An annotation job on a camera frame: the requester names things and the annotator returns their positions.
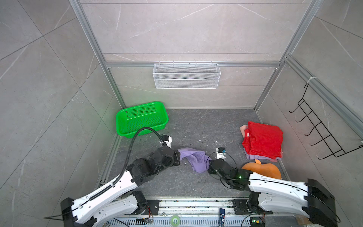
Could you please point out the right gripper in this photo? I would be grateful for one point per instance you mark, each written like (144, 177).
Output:
(211, 170)

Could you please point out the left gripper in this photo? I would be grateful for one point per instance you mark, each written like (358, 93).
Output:
(176, 155)

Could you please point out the purple t-shirt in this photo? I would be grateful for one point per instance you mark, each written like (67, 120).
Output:
(197, 158)

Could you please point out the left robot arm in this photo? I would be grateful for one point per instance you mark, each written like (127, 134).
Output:
(119, 196)

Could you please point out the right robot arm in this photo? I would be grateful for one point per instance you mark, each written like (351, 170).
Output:
(269, 195)

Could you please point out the lavender folded t-shirt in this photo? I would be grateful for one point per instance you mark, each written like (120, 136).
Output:
(253, 157)

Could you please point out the pink folded t-shirt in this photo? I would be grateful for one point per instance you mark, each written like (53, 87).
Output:
(242, 129)

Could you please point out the blue spray can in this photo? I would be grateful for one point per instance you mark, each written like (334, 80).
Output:
(221, 220)

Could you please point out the red folded t-shirt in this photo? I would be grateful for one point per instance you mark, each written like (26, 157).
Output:
(263, 140)

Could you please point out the orange plush toy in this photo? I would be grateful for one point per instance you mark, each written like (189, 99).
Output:
(268, 169)

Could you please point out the green plastic basket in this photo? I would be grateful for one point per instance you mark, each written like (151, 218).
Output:
(130, 120)

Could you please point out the green tape roll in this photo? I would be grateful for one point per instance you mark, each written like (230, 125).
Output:
(175, 221)

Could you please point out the green circuit board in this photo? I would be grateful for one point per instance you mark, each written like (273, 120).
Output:
(257, 222)

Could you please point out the small electronics board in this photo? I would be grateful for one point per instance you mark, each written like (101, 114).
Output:
(143, 221)

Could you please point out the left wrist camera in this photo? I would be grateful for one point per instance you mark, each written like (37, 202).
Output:
(166, 141)

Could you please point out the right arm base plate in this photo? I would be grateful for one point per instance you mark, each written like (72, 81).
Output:
(242, 207)

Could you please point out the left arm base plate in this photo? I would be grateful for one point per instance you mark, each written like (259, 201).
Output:
(152, 206)

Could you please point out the white wire mesh shelf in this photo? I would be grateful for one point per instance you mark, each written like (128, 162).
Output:
(186, 75)

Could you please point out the black wire hook rack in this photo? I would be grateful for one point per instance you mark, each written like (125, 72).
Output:
(324, 134)

